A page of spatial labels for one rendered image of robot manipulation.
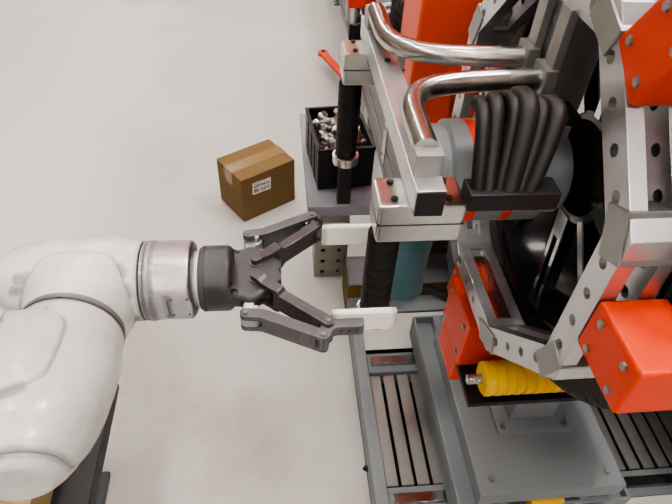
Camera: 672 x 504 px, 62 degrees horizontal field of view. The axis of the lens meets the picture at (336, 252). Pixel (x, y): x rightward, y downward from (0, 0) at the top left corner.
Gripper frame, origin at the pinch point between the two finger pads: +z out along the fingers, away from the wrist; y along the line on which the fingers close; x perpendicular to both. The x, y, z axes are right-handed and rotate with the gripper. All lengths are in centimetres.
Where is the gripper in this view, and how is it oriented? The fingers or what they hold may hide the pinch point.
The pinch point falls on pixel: (376, 272)
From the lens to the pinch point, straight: 65.6
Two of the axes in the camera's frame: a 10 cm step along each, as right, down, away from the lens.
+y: 0.9, 7.0, -7.1
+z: 9.9, -0.3, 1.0
